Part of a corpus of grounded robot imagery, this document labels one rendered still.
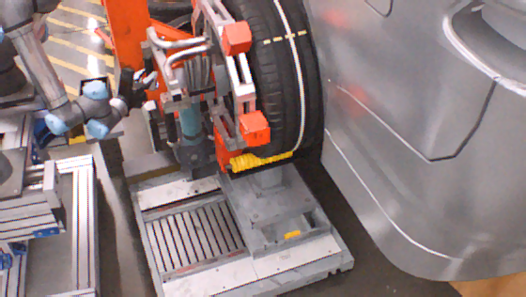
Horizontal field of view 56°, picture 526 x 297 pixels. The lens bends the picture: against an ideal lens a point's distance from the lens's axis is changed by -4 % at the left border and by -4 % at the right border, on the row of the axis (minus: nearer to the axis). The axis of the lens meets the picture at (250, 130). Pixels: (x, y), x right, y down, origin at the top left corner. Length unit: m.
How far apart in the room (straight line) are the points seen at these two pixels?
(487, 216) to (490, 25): 0.39
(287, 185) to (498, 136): 1.42
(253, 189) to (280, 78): 0.81
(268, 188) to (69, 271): 0.90
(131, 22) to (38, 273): 1.08
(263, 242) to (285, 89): 0.81
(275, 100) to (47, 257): 1.20
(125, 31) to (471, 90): 1.50
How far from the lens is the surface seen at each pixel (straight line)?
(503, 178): 1.07
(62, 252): 2.27
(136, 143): 2.94
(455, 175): 1.10
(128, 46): 2.18
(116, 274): 2.39
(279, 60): 1.59
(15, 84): 2.10
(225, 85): 1.82
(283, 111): 1.63
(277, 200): 2.25
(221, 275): 2.21
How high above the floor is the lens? 1.94
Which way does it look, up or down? 42 degrees down
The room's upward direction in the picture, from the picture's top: 2 degrees counter-clockwise
